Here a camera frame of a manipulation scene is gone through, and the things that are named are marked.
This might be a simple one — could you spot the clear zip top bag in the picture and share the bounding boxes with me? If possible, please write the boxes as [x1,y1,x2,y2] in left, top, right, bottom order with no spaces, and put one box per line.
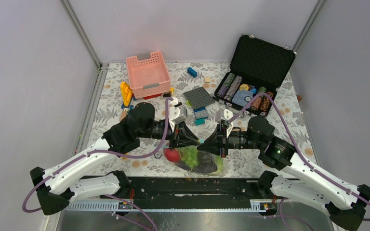
[162,146,229,176]

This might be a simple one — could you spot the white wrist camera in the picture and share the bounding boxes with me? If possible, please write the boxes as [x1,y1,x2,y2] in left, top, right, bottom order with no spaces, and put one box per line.
[169,103,187,126]
[215,108,234,127]

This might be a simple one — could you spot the pink plastic basket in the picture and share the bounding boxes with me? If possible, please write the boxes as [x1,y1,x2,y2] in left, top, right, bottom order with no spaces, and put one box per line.
[126,51,171,99]

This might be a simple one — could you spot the red toy brick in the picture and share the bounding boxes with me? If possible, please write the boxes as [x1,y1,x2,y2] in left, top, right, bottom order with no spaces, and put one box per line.
[143,93,162,100]

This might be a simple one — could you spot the yellow toy block stack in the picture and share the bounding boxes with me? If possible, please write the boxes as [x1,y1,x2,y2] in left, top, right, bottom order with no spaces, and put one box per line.
[120,81,133,108]

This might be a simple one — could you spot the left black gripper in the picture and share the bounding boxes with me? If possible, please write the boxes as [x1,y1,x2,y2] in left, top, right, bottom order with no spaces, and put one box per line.
[139,121,201,151]

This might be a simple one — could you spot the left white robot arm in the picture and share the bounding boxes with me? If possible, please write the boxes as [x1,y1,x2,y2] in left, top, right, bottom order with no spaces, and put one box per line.
[30,99,199,215]

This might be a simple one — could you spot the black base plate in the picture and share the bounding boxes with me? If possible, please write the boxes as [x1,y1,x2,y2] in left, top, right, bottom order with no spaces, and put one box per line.
[73,172,289,211]

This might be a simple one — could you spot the blue toy brick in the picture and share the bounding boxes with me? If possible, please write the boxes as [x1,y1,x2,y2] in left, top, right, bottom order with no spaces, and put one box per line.
[187,67,198,77]

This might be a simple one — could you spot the purple fake eggplant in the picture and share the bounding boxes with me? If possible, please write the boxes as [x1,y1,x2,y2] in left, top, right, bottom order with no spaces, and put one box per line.
[174,151,220,174]

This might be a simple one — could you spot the red fake apple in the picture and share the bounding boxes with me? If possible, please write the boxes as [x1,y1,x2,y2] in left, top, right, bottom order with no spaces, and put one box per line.
[163,148,181,163]

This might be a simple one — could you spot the teal toy block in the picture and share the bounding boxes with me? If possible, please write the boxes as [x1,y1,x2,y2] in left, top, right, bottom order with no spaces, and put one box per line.
[194,118,205,126]

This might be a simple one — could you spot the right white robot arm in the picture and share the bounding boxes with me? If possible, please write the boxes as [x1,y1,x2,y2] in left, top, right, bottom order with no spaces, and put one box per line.
[198,116,370,231]

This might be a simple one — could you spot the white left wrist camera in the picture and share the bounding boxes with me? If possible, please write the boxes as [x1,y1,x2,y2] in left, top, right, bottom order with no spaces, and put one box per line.
[169,103,187,126]

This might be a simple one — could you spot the grey lego brick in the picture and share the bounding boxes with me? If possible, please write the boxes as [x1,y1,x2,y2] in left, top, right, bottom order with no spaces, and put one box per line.
[194,107,210,120]

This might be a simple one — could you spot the green fake grapes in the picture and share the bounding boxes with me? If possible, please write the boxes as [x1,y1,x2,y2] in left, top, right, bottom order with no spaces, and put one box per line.
[179,147,198,169]

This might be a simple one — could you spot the black poker chip case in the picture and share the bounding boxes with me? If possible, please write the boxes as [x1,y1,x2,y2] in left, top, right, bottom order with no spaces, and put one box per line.
[213,35,297,110]

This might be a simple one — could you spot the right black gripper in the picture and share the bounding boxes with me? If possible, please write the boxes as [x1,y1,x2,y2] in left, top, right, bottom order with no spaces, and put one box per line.
[197,123,264,158]

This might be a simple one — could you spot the grey lego baseplate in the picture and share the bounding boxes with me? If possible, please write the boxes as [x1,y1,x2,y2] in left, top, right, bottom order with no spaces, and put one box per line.
[184,87,215,109]

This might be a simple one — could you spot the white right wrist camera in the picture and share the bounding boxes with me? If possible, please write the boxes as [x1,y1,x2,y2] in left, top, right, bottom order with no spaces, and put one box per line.
[215,108,234,127]

